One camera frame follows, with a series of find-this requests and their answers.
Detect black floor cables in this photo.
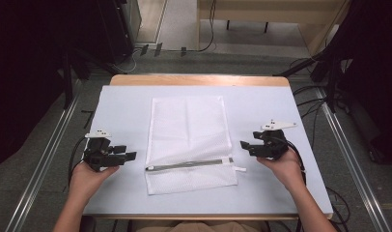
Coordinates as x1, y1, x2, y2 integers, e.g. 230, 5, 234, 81
290, 57, 330, 150

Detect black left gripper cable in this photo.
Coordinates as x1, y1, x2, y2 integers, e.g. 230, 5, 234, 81
67, 136, 88, 189

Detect person's right hand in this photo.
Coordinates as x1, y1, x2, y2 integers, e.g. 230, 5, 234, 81
256, 147, 307, 191

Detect white mesh laundry bag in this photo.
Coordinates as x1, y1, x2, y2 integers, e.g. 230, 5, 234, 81
144, 95, 247, 196

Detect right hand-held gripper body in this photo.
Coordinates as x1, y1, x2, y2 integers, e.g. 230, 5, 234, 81
248, 119, 298, 161

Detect light blue table mat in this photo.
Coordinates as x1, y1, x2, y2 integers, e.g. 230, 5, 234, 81
83, 84, 334, 218

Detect wooden table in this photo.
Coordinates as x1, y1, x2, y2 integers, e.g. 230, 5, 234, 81
83, 73, 334, 221

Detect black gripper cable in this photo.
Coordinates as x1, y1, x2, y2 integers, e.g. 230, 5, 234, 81
274, 136, 308, 187
67, 136, 88, 189

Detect person's beige pants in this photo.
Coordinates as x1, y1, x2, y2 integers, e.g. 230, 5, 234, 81
131, 219, 267, 232

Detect black metal stand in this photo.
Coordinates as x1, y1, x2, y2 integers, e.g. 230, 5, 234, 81
57, 47, 121, 110
273, 47, 350, 114

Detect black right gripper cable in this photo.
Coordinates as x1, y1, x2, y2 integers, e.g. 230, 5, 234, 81
274, 136, 308, 187

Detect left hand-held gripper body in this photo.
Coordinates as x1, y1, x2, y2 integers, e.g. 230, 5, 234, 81
82, 129, 127, 172

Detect metal floor rail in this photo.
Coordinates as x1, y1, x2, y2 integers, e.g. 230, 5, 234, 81
4, 80, 83, 232
315, 86, 392, 232

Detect black hanging cable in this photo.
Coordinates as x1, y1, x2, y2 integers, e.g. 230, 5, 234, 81
197, 0, 217, 53

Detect black equipment cabinet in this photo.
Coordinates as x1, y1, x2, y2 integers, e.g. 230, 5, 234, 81
97, 0, 143, 63

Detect white floor cable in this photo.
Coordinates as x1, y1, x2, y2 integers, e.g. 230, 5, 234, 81
112, 47, 143, 74

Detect dark curtain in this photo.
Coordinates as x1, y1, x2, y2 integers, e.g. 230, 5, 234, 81
322, 0, 392, 165
0, 0, 103, 172

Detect light wooden bench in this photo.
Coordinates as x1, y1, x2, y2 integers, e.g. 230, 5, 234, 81
197, 0, 351, 56

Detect person's left hand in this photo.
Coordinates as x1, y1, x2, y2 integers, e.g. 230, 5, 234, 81
69, 159, 121, 198

